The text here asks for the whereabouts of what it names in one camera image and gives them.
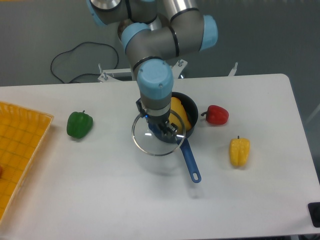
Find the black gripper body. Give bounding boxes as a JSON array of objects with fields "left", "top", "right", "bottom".
[{"left": 136, "top": 98, "right": 171, "bottom": 126}]

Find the glass pot lid blue knob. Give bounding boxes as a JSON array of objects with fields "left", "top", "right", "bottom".
[{"left": 131, "top": 110, "right": 186, "bottom": 157}]

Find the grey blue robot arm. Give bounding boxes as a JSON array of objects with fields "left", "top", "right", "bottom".
[{"left": 87, "top": 0, "right": 218, "bottom": 135}]

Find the yellow food in pot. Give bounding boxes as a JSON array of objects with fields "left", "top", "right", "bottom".
[{"left": 169, "top": 97, "right": 192, "bottom": 134}]

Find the dark blue saucepan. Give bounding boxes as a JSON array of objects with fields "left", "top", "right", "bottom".
[{"left": 149, "top": 92, "right": 202, "bottom": 183}]

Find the red bell pepper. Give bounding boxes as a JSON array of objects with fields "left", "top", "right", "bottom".
[{"left": 200, "top": 105, "right": 229, "bottom": 126}]

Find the yellow bell pepper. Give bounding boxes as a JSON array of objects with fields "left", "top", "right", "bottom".
[{"left": 229, "top": 135, "right": 251, "bottom": 168}]

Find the green bell pepper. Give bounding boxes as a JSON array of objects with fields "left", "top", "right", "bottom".
[{"left": 66, "top": 110, "right": 94, "bottom": 140}]

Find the yellow plastic basket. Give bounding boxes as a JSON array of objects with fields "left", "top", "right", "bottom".
[{"left": 0, "top": 101, "right": 54, "bottom": 221}]

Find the black device at table corner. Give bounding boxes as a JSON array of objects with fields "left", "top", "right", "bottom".
[{"left": 307, "top": 202, "right": 320, "bottom": 228}]

